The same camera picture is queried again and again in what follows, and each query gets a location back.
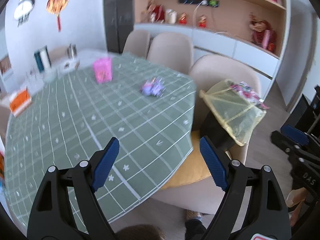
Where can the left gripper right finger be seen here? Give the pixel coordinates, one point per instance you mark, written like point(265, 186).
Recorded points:
point(266, 216)

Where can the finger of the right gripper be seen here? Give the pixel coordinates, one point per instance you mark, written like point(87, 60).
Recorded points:
point(294, 134)

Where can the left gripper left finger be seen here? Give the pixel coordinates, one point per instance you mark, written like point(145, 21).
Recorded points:
point(51, 215)

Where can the trash bin with green bag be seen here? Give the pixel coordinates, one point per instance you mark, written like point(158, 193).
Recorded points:
point(235, 109)

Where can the person's right hand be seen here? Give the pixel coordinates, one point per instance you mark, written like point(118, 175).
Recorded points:
point(300, 204)

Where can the near beige chair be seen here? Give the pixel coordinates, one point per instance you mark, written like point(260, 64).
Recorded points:
point(192, 186)

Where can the beige chair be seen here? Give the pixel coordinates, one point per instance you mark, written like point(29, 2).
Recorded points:
point(192, 186)
point(172, 50)
point(137, 43)

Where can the yellow seat cushion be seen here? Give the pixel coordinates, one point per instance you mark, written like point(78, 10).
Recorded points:
point(193, 169)

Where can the red plush monkey toy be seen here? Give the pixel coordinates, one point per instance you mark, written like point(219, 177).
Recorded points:
point(263, 34)

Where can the orange tissue box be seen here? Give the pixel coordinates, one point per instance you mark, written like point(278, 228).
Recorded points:
point(19, 101)

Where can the light green bowl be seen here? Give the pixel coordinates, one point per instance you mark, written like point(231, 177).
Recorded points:
point(49, 75)

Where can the red doll figurine right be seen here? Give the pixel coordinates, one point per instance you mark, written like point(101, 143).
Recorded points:
point(202, 22)

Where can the red doll figurine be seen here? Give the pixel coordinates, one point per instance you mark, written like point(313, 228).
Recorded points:
point(183, 19)
point(202, 22)

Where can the green checked tablecloth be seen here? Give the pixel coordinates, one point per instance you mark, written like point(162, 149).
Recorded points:
point(74, 116)

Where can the middle beige chair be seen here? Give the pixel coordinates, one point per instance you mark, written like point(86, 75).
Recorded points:
point(172, 50)

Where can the purple toy carriage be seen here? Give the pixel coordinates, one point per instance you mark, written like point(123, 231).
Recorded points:
point(153, 87)

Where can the black power strip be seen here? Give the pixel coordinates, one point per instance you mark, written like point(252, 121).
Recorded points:
point(206, 3)

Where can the white bowl with food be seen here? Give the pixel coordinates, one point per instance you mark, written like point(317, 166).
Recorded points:
point(69, 64)

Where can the teal white thermos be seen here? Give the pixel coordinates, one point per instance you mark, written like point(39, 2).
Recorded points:
point(42, 59)

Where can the pink tin box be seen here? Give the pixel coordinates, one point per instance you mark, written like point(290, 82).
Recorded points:
point(103, 70)

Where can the red doll figurine left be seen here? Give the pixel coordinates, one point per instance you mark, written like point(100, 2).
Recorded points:
point(183, 19)

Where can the steel kettle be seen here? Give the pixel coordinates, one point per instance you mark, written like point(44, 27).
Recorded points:
point(72, 51)

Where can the white canister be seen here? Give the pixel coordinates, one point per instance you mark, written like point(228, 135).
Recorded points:
point(170, 16)

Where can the far beige chair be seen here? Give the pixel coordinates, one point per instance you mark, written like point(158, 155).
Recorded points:
point(137, 43)

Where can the red gift bag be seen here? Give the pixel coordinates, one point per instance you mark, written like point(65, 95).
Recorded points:
point(153, 13)

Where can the dark refrigerator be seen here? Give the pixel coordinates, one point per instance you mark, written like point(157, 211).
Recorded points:
point(119, 19)

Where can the red lantern wall ornament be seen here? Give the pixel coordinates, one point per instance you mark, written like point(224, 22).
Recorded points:
point(55, 7)

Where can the panda wall clock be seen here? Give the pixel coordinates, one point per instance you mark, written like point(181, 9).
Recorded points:
point(23, 10)

